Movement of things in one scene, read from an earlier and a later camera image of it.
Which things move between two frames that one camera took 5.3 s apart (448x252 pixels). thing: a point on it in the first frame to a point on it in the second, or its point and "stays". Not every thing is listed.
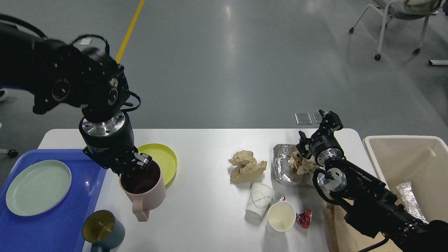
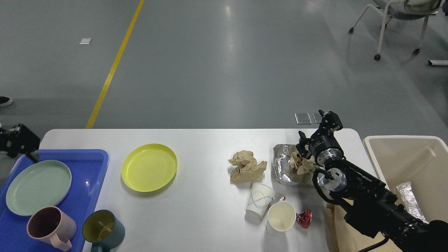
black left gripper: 112,144 to 18,139
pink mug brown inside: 146,188 to 49,224
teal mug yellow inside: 102,229 stays
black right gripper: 323,145 stays
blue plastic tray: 59,229 stays
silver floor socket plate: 303,118 stays
